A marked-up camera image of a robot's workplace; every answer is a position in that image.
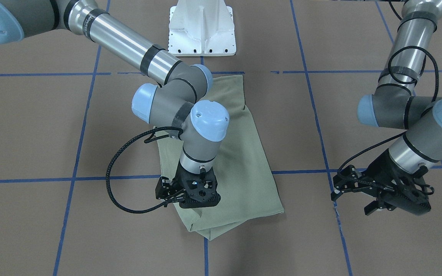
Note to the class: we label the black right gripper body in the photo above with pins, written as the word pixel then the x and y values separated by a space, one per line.
pixel 181 179

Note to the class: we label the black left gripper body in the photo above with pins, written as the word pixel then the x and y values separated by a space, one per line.
pixel 383 168

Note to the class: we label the sage green long-sleeve shirt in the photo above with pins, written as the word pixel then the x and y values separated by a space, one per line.
pixel 245 182

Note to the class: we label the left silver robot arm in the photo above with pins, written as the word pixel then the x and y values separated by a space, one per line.
pixel 406 97

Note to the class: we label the white metal bracket plate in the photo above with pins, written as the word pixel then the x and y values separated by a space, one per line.
pixel 201 28

